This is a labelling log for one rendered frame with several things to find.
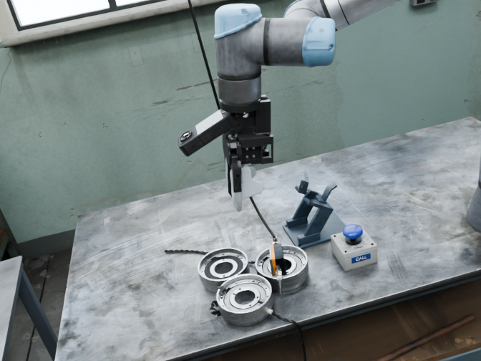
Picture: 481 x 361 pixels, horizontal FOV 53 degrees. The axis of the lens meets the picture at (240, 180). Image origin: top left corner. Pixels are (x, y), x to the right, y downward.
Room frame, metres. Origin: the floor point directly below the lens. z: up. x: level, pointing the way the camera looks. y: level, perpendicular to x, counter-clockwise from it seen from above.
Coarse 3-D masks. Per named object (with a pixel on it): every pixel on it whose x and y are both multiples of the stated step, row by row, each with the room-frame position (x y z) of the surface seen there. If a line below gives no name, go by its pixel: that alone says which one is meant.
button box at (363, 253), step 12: (336, 240) 0.80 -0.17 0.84; (348, 240) 0.78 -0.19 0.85; (360, 240) 0.78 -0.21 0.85; (372, 240) 0.77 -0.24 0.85; (336, 252) 0.79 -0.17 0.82; (348, 252) 0.75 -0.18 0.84; (360, 252) 0.75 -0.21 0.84; (372, 252) 0.75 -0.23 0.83; (348, 264) 0.75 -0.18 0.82; (360, 264) 0.75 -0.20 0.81; (372, 264) 0.75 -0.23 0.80
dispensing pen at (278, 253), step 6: (276, 240) 0.81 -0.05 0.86; (276, 246) 0.78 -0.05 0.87; (282, 246) 0.78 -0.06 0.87; (276, 252) 0.76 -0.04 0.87; (282, 252) 0.76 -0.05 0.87; (276, 258) 0.74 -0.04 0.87; (282, 258) 0.74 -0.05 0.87; (276, 264) 0.74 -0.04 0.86; (282, 264) 0.74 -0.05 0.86; (276, 270) 0.73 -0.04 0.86; (282, 270) 0.74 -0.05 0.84; (276, 276) 0.71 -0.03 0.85
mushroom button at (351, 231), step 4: (352, 224) 0.80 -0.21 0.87; (344, 228) 0.79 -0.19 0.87; (348, 228) 0.79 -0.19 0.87; (352, 228) 0.78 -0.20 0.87; (356, 228) 0.78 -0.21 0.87; (360, 228) 0.78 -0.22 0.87; (344, 232) 0.78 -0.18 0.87; (348, 232) 0.78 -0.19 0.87; (352, 232) 0.77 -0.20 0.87; (356, 232) 0.77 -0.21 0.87; (360, 232) 0.77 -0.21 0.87; (348, 236) 0.77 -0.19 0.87; (352, 236) 0.77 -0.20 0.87; (356, 236) 0.77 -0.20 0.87; (352, 240) 0.78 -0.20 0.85
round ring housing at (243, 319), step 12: (240, 276) 0.75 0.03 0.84; (252, 276) 0.74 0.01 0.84; (228, 288) 0.73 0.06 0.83; (240, 288) 0.72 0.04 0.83; (252, 288) 0.72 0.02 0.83; (264, 288) 0.71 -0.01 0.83; (240, 300) 0.72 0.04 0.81; (252, 300) 0.71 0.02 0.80; (228, 312) 0.66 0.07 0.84; (240, 312) 0.65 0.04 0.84; (252, 312) 0.65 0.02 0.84; (264, 312) 0.66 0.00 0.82; (240, 324) 0.65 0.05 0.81; (252, 324) 0.65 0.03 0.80
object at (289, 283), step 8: (288, 248) 0.81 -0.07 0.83; (296, 248) 0.80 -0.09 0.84; (264, 256) 0.81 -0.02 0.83; (304, 256) 0.78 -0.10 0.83; (256, 264) 0.77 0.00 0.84; (288, 264) 0.78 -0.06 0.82; (304, 264) 0.74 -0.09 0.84; (288, 272) 0.74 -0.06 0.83; (296, 272) 0.73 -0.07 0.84; (304, 272) 0.73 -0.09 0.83; (272, 280) 0.72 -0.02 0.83; (288, 280) 0.72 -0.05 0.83; (296, 280) 0.72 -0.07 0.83; (304, 280) 0.74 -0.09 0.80; (272, 288) 0.73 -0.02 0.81; (288, 288) 0.72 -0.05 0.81
